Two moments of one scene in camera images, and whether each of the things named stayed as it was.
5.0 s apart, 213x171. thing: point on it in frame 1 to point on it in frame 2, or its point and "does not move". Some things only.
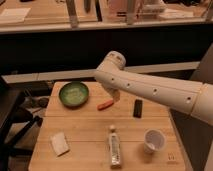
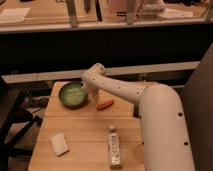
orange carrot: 104,105 does not move
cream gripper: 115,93 to 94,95
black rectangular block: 137,110 does not move
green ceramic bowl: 73,95 does not move
